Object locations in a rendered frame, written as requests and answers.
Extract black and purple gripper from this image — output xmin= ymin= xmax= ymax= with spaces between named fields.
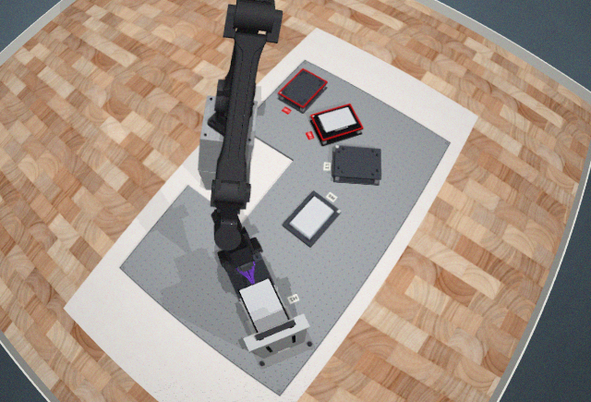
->
xmin=217 ymin=238 xmax=263 ymax=285

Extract grey slotted shelf rack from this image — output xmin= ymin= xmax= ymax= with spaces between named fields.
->
xmin=239 ymin=285 xmax=307 ymax=359

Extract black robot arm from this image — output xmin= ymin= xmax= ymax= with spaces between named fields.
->
xmin=208 ymin=0 xmax=283 ymax=272

